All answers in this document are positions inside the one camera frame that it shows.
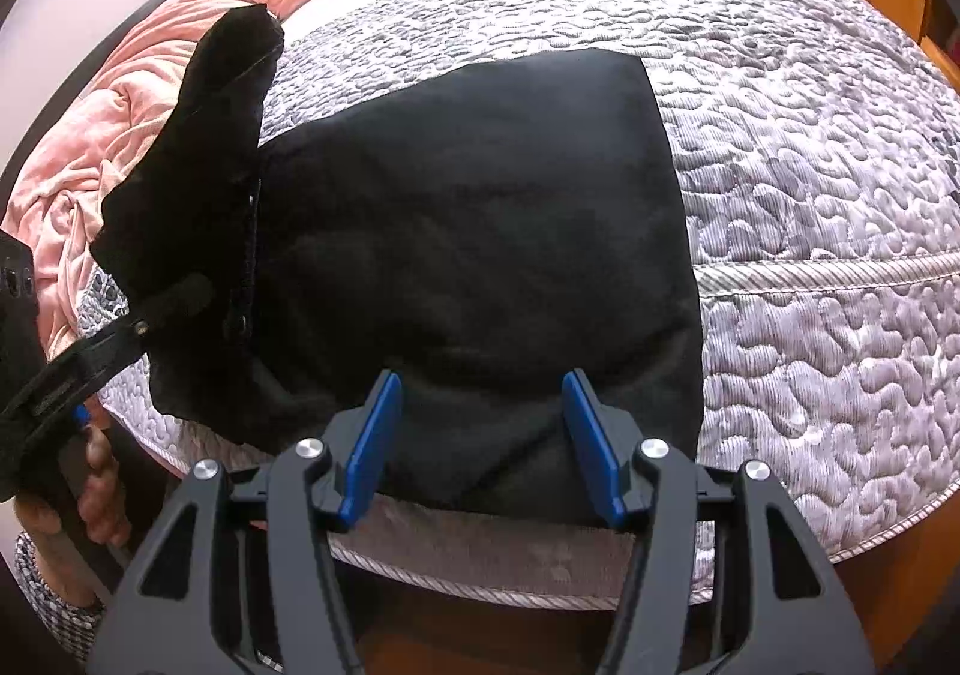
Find dark headboard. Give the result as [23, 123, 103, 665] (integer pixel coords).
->
[0, 0, 215, 196]

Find black pants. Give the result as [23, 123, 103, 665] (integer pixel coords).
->
[90, 4, 706, 527]

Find grey quilted mattress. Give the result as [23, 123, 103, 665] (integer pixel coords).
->
[75, 0, 960, 608]

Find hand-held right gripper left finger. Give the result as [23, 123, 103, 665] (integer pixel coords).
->
[86, 369, 406, 675]

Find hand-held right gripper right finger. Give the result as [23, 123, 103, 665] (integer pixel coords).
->
[561, 369, 877, 675]

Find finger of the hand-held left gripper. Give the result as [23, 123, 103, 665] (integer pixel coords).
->
[30, 274, 220, 421]

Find person's left forearm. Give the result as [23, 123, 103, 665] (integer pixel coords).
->
[13, 531, 107, 662]

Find person's left hand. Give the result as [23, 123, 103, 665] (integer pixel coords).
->
[13, 422, 134, 610]

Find pink blanket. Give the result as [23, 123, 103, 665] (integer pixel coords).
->
[4, 0, 323, 361]

